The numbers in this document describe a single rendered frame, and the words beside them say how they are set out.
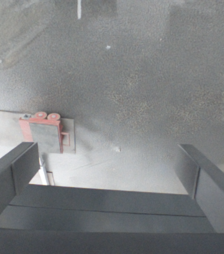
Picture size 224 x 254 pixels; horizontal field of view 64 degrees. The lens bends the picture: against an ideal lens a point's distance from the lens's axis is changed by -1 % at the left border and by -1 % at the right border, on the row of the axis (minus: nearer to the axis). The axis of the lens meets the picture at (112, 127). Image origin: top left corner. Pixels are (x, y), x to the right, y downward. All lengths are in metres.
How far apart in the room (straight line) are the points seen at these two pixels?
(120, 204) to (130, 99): 0.70
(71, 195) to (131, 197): 0.23
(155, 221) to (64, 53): 0.95
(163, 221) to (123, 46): 0.86
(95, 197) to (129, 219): 0.15
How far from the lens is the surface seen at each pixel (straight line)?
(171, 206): 0.80
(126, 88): 1.17
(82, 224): 0.71
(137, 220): 0.74
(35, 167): 0.17
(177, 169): 0.17
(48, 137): 1.35
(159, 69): 1.14
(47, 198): 0.77
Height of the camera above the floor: 1.03
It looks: 50 degrees down
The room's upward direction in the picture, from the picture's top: 175 degrees counter-clockwise
